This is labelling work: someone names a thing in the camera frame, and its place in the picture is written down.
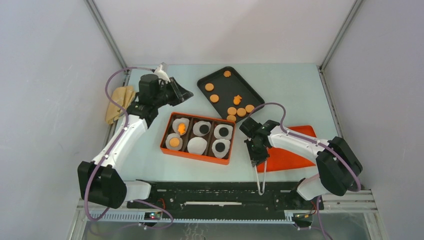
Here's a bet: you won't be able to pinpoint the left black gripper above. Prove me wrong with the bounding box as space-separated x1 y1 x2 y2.
153 77 194 109

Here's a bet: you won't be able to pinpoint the orange box lid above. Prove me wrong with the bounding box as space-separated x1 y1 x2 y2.
256 125 317 174

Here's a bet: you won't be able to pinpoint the black sandwich cookie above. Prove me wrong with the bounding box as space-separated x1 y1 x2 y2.
199 124 210 135
218 127 229 137
215 142 226 153

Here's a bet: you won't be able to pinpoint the orange fish cookie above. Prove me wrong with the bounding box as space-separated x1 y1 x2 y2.
177 123 187 136
233 95 243 106

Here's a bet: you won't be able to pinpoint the metal tongs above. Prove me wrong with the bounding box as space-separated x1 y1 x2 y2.
253 160 268 196

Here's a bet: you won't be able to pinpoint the orange compartment box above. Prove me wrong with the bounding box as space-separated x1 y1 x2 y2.
160 112 236 165

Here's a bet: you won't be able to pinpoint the black cookie tray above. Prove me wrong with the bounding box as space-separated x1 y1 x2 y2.
197 66 265 119

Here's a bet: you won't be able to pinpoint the round orange cookie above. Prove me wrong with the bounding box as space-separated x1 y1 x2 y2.
227 107 237 116
168 137 181 148
244 104 255 114
236 107 247 118
209 94 220 103
204 83 215 92
226 115 237 123

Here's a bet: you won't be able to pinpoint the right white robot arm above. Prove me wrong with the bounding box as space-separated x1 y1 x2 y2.
239 117 363 209

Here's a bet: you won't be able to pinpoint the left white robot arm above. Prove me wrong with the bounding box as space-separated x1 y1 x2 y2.
77 63 193 209

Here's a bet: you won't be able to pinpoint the tan cloth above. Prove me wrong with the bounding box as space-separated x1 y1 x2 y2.
105 86 136 125

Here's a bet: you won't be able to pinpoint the white paper cup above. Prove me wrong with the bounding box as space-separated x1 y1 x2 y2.
165 133 183 151
172 117 190 135
211 139 231 159
187 137 208 155
213 124 234 140
192 120 212 137

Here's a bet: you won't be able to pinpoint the orange shell cookie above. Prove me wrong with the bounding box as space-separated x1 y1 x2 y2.
223 70 231 78

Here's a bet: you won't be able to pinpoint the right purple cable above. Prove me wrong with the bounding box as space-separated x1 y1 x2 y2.
246 102 363 240

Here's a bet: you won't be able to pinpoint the purple cable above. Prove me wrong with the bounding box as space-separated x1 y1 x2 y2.
83 66 174 231
246 102 363 240

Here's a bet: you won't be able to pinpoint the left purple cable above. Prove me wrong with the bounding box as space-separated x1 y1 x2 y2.
83 66 174 231

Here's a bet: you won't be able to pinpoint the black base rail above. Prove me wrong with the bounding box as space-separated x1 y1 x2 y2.
146 181 324 221

